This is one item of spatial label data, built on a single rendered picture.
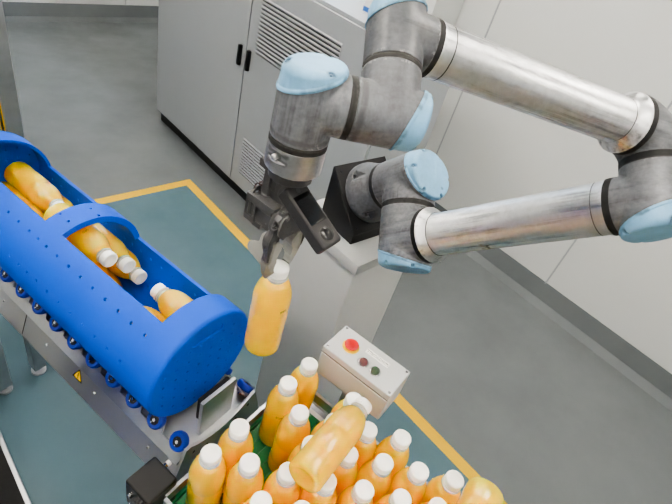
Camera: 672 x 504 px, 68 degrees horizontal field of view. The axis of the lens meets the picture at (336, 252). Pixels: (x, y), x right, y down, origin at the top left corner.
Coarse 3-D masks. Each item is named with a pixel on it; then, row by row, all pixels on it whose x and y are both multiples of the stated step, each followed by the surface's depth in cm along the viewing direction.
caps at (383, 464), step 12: (396, 432) 105; (396, 444) 104; (408, 444) 104; (384, 456) 100; (384, 468) 98; (420, 468) 100; (360, 480) 95; (420, 480) 98; (444, 480) 100; (456, 480) 100; (360, 492) 93; (372, 492) 94; (396, 492) 95; (408, 492) 96
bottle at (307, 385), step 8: (296, 368) 116; (296, 376) 114; (304, 376) 114; (312, 376) 114; (304, 384) 114; (312, 384) 114; (304, 392) 114; (312, 392) 116; (304, 400) 116; (312, 400) 119
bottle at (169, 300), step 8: (168, 288) 119; (160, 296) 115; (168, 296) 114; (176, 296) 114; (184, 296) 115; (160, 304) 114; (168, 304) 113; (176, 304) 113; (184, 304) 113; (168, 312) 113
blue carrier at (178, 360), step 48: (0, 144) 135; (0, 192) 117; (0, 240) 115; (48, 240) 110; (48, 288) 108; (96, 288) 104; (144, 288) 133; (192, 288) 125; (96, 336) 102; (144, 336) 99; (192, 336) 98; (240, 336) 116; (144, 384) 97; (192, 384) 110
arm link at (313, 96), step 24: (288, 72) 65; (312, 72) 64; (336, 72) 65; (288, 96) 66; (312, 96) 65; (336, 96) 66; (288, 120) 68; (312, 120) 67; (336, 120) 67; (288, 144) 70; (312, 144) 70
